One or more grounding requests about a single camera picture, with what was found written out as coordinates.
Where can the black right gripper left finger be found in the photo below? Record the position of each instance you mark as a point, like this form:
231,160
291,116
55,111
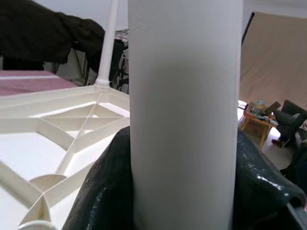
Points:
105,191

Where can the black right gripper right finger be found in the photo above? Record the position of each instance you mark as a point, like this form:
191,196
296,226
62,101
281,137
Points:
263,191

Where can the white plastic table top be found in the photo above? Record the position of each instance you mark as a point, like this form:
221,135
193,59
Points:
36,148

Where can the white plastic table leg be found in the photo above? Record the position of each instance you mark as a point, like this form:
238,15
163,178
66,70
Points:
184,107
105,52

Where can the black backpack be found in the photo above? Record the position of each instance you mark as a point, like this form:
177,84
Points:
296,167

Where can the wooden stool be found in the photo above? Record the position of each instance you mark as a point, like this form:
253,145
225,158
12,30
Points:
254,122

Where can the dark grey sofa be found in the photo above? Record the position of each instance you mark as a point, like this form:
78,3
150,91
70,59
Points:
290,117

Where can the brown curtain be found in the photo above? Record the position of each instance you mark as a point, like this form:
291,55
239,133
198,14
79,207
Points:
275,60

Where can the long white tape strip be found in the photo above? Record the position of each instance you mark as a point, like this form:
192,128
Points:
26,77

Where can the black patterned hanging cloth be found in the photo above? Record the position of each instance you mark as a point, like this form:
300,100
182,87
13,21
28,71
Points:
36,31

